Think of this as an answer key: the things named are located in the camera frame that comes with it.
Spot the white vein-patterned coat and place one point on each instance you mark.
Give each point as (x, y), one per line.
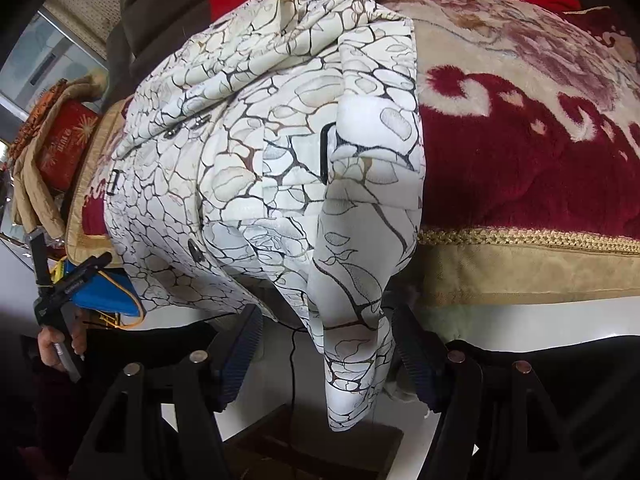
(260, 160)

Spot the beige perforated sofa panel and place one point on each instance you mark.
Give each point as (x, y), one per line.
(85, 5)

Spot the tan padded cloth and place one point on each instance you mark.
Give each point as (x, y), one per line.
(27, 195)

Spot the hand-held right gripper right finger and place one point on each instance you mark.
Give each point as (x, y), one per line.
(412, 360)

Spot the person's left hand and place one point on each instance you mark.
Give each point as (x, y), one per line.
(50, 352)

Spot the red floral plush blanket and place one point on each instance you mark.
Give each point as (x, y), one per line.
(510, 170)

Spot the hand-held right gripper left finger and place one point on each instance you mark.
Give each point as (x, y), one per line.
(240, 355)

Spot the brown wooden stool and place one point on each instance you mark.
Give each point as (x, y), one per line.
(310, 447)

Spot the window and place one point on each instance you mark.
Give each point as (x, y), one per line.
(35, 55)

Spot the blue flat pack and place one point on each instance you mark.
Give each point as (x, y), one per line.
(105, 295)

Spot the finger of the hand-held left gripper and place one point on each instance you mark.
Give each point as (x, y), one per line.
(39, 260)
(85, 272)

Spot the orange patterned cloth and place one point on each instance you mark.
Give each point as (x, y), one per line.
(37, 112)

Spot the brown leather sofa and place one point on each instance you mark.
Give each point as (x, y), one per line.
(160, 20)

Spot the black clothing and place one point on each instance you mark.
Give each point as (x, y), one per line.
(590, 385)

